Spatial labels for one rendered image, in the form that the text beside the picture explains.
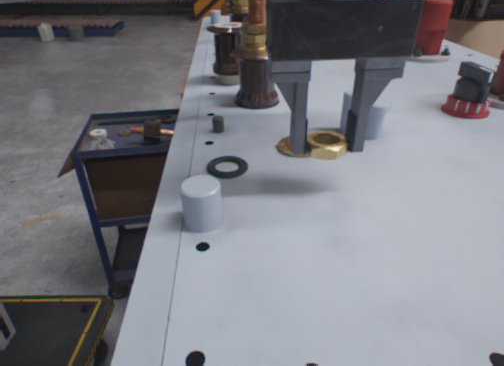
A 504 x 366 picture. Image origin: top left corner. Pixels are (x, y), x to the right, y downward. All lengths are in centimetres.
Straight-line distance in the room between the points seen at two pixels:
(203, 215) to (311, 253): 11
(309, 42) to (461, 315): 25
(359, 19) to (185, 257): 26
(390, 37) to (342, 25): 5
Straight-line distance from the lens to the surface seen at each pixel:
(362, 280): 34
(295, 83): 38
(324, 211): 41
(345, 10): 36
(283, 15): 35
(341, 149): 40
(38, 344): 178
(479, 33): 331
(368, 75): 39
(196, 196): 35
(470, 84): 71
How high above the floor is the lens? 160
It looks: 31 degrees down
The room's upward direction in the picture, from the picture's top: 1 degrees counter-clockwise
